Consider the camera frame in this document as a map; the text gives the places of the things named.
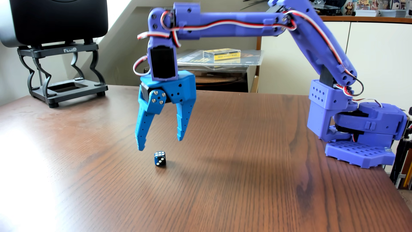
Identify blue purple gripper body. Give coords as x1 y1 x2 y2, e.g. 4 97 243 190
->
140 36 197 104

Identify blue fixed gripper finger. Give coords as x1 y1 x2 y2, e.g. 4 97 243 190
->
176 99 196 142

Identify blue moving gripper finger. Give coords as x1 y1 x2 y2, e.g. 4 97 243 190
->
135 90 167 151

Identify blue dice white pips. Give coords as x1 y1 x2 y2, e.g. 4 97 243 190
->
154 150 167 167

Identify purple robot base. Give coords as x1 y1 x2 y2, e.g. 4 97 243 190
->
325 102 409 169

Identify turntable with clear lid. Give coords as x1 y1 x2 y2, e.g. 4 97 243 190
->
143 49 258 93

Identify yellow cassette in clear case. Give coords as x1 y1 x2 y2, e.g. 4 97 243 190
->
203 48 241 61

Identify black speaker stand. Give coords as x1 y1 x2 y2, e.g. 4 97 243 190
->
17 39 109 108

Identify white cabinet with wooden top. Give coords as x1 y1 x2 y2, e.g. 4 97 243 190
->
256 15 412 111

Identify black speaker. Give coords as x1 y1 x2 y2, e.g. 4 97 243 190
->
0 0 109 48

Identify dark model on cabinet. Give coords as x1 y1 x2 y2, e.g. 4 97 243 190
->
311 0 346 16

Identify white display box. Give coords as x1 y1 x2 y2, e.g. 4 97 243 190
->
355 9 379 17

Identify grey display box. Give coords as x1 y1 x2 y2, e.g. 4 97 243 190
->
379 9 407 18

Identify red white black servo cable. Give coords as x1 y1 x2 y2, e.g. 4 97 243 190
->
283 10 383 108
133 10 298 77

